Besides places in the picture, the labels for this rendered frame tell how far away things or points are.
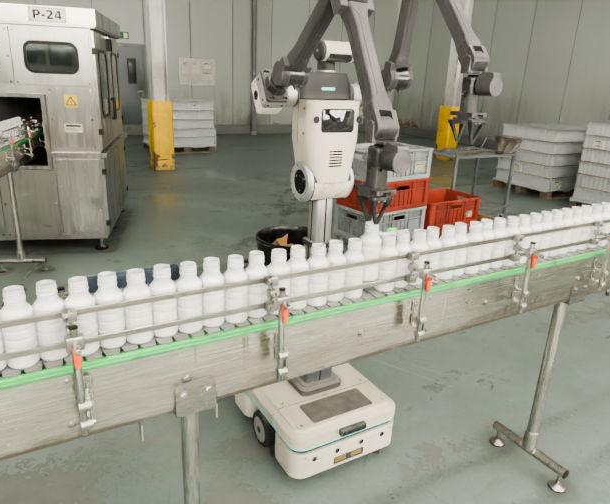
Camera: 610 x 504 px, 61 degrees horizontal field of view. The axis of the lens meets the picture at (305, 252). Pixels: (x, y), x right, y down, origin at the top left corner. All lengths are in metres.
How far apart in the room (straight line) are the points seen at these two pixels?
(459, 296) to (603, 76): 11.03
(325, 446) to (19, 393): 1.35
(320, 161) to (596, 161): 6.17
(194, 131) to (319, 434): 9.13
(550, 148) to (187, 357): 7.47
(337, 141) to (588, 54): 11.01
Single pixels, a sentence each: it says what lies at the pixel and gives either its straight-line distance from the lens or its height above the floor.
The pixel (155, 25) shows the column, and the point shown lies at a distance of 9.00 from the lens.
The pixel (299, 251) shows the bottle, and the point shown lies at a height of 1.16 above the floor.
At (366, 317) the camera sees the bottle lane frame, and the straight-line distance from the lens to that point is 1.45.
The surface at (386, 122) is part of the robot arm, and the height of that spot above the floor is 1.48.
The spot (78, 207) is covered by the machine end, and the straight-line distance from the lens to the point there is 4.92.
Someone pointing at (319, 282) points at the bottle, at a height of 1.07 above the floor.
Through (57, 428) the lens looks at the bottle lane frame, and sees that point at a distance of 1.25.
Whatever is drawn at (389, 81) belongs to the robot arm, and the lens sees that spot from 2.03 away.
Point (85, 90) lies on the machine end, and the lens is 4.75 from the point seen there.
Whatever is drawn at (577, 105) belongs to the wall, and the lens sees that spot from 12.77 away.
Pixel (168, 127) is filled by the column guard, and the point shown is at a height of 0.68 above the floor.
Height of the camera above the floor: 1.58
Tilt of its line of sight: 19 degrees down
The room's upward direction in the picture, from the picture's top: 3 degrees clockwise
